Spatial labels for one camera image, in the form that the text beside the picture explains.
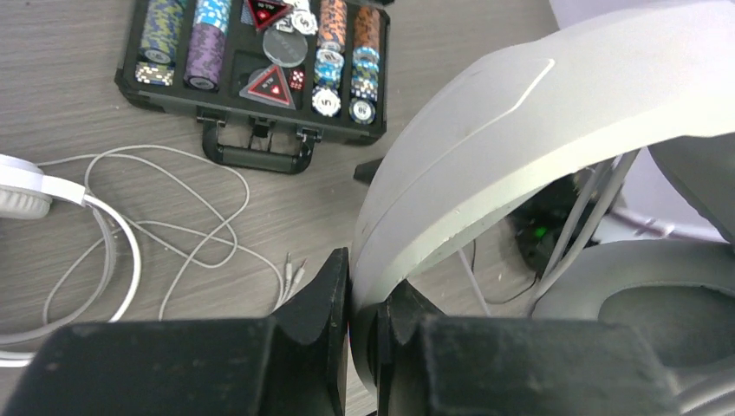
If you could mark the white gaming headset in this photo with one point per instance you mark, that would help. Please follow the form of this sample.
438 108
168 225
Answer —
655 76

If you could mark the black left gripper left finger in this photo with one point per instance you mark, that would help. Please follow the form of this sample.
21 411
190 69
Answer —
291 362

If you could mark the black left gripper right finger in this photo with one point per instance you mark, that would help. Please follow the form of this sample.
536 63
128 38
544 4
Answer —
429 363

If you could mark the black poker chip case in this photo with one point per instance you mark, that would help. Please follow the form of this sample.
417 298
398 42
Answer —
266 80

